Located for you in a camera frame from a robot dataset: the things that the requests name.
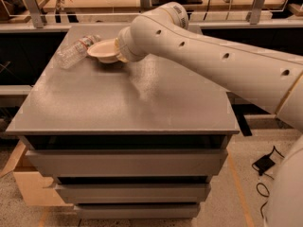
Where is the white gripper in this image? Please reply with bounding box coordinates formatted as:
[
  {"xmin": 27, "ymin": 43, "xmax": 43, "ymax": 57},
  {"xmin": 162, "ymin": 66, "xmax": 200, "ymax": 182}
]
[{"xmin": 114, "ymin": 26, "xmax": 146, "ymax": 62}]

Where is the white paper bowl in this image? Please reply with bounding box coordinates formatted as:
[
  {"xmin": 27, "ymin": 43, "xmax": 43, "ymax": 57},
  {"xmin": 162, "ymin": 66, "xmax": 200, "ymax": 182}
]
[{"xmin": 87, "ymin": 39, "xmax": 118, "ymax": 63}]

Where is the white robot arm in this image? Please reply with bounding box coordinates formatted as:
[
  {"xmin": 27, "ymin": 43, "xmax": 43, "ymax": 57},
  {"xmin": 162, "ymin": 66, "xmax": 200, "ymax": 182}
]
[{"xmin": 115, "ymin": 2, "xmax": 303, "ymax": 227}]

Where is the clear plastic water bottle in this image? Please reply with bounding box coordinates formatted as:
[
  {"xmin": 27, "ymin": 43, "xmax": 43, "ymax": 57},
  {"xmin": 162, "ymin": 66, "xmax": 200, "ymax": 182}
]
[{"xmin": 55, "ymin": 35, "xmax": 100, "ymax": 69}]

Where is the grey drawer cabinet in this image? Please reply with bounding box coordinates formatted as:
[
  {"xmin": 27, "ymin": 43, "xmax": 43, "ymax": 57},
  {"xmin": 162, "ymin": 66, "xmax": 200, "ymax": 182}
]
[{"xmin": 5, "ymin": 24, "xmax": 241, "ymax": 220}]

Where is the cardboard box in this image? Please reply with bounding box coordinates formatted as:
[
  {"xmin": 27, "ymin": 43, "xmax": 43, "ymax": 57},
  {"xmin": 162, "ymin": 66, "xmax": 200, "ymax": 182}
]
[{"xmin": 0, "ymin": 141, "xmax": 70, "ymax": 206}]

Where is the black power adapter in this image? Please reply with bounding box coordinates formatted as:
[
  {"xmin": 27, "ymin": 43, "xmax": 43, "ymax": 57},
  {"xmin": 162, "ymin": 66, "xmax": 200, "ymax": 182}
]
[{"xmin": 252, "ymin": 155, "xmax": 276, "ymax": 176}]

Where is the left metal bracket post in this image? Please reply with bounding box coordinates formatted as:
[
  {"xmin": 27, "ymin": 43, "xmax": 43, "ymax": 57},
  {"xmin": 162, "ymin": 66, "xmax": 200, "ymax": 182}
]
[{"xmin": 24, "ymin": 0, "xmax": 45, "ymax": 28}]

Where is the right metal bracket post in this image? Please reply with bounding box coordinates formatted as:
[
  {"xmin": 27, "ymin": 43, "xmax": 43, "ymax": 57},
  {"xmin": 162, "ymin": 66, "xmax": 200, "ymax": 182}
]
[{"xmin": 246, "ymin": 0, "xmax": 265, "ymax": 25}]

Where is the black floor cable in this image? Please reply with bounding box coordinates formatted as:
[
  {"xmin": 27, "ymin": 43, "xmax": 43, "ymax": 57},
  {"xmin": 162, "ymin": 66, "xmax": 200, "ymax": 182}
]
[{"xmin": 256, "ymin": 145, "xmax": 285, "ymax": 219}]

